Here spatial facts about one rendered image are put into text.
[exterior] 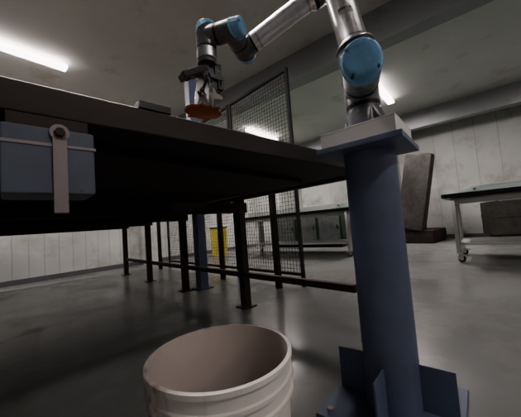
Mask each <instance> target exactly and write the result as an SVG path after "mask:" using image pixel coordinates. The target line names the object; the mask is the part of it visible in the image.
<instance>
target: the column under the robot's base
mask: <svg viewBox="0 0 521 417"><path fill-rule="evenodd" d="M414 151H419V146H418V144H417V143H416V142H415V141H414V140H413V139H412V138H411V137H410V136H409V135H408V134H407V133H406V132H405V131H404V130H403V129H402V128H400V129H397V130H393V131H390V132H385V133H381V134H378V135H374V136H371V137H366V138H362V139H359V140H355V141H349V142H347V143H343V144H340V145H336V146H330V147H327V148H324V149H321V150H317V151H316V152H317V156H320V157H322V158H325V159H328V160H330V161H335V162H337V163H340V164H343V165H345V172H346V181H347V197H348V205H349V214H350V223H351V240H352V248H353V256H354V266H355V274H356V290H357V299H358V308H359V316H360V326H361V341H362V350H357V349H354V348H350V347H343V346H340V345H339V346H338V347H339V356H340V365H341V374H342V382H341V383H340V384H339V385H338V387H337V388H336V389H335V391H334V392H333V393H332V394H331V395H330V396H329V397H328V399H327V400H326V401H325V403H324V404H323V405H322V407H321V408H320V409H319V410H318V412H317V417H467V408H468V395H469V392H468V390H466V389H462V388H459V387H457V381H456V373H455V372H454V371H447V370H443V369H440V368H436V367H430V366H425V365H422V364H419V359H418V344H417V336H416V328H415V321H414V313H413V299H412V291H411V283H410V275H409V261H408V253H407V246H406V238H405V231H404V215H403V208H402V200H401V193H400V185H399V171H398V163H397V155H402V154H406V153H410V152H414Z"/></svg>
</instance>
